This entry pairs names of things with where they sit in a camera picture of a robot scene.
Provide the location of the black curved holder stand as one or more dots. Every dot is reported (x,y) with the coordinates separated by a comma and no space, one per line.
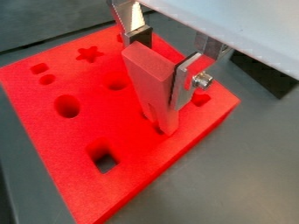
(278,83)

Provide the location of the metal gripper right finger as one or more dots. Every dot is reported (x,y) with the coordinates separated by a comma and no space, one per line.
(190,75)

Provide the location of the red double-square peg object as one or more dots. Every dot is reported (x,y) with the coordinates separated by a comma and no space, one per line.
(151,73)

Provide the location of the red shape-sorting board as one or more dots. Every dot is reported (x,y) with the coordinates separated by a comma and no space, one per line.
(101,148)

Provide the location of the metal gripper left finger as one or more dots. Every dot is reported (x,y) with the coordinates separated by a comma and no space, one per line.
(130,19)

